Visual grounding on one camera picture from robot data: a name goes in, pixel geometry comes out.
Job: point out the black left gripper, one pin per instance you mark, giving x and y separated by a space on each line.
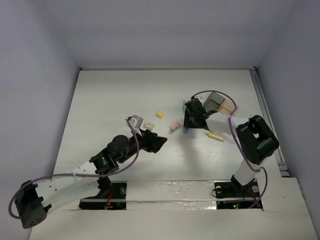
149 140

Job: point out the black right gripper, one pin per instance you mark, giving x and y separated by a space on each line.
187 122

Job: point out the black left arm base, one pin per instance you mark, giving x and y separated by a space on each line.
111 198

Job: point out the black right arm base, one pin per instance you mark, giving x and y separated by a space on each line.
231 195

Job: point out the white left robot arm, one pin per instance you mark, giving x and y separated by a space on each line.
36 199

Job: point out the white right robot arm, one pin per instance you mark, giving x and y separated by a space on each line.
253 137

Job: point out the green highlighter pen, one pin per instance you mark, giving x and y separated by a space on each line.
183 106

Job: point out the grey boxed eraser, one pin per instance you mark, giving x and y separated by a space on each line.
148 125

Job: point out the smoky grey plastic container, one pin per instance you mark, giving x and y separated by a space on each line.
213 102

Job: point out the pink mini stapler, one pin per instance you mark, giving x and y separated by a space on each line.
175 126

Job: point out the yellow highlighter pen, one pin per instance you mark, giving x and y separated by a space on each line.
215 136

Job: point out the yellow eraser block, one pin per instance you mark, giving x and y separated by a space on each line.
159 115

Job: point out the clear plastic container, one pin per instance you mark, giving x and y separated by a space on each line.
240 112

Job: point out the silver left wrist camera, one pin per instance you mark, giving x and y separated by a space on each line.
135 122

